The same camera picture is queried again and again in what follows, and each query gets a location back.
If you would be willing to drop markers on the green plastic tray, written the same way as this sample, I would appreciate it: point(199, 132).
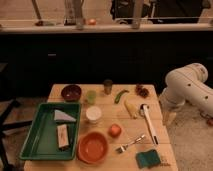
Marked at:
point(41, 142)

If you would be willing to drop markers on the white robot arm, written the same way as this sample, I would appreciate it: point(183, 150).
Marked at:
point(186, 84)

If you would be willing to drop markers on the green cup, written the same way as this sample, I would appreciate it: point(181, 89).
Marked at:
point(91, 97)

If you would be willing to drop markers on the orange ball on shelf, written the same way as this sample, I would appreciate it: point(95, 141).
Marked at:
point(92, 22)

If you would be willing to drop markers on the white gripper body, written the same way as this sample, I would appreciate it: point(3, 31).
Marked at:
point(168, 117)

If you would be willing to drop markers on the orange fruit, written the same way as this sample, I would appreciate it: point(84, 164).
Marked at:
point(114, 130)

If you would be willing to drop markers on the grey wedge block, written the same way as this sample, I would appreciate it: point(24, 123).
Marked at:
point(61, 116)

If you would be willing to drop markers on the white cup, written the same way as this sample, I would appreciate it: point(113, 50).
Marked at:
point(93, 114)

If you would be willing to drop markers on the white rectangular box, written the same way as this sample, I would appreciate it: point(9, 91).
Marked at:
point(62, 134)

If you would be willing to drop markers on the silver metal fork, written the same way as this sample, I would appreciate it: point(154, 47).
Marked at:
point(123, 148)

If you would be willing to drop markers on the yellow banana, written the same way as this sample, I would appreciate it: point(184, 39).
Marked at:
point(132, 110)

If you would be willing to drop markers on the dark purple bowl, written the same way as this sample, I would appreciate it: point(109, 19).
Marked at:
point(71, 93)

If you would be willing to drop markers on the metal can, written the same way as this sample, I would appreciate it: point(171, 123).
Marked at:
point(107, 86)

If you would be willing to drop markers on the red brown toy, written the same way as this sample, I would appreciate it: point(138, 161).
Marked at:
point(141, 91)

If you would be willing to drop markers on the orange bowl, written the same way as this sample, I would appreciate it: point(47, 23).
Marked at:
point(92, 148)

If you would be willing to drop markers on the teal sponge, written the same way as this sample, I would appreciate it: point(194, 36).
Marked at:
point(148, 159)

